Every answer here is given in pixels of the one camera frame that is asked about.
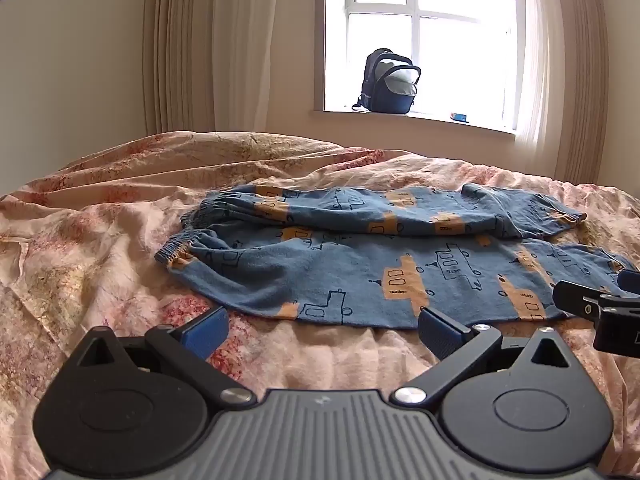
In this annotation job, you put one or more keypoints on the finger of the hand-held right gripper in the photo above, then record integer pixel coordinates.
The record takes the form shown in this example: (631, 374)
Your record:
(630, 281)
(580, 299)

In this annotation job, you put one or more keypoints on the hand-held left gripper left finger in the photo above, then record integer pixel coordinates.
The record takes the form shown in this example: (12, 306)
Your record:
(206, 334)

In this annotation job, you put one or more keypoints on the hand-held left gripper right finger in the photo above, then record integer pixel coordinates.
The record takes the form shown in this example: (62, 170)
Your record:
(441, 334)

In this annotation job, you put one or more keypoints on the blue printed pants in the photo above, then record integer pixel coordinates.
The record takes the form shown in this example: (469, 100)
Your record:
(350, 265)

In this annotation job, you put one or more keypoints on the floral pink blanket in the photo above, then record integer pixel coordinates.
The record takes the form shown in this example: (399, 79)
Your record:
(125, 240)

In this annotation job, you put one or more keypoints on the small blue box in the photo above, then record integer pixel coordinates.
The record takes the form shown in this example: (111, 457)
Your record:
(459, 117)

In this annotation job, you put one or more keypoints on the beige curtain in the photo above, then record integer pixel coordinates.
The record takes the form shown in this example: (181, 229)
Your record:
(210, 45)
(565, 65)

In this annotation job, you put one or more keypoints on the dark blue backpack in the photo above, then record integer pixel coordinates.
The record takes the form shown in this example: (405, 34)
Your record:
(389, 82)

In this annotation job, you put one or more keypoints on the white framed window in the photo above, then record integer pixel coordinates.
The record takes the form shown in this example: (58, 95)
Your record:
(425, 40)

